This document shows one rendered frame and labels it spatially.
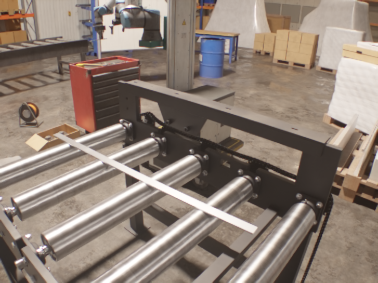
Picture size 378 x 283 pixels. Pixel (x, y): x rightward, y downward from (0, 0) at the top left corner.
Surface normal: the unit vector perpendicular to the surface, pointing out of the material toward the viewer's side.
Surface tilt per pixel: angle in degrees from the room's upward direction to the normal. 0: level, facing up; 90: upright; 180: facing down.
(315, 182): 90
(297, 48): 90
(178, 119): 90
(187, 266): 0
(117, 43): 90
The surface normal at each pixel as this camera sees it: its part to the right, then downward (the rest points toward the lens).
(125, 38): 0.44, 0.42
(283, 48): -0.55, 0.36
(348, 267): 0.04, -0.89
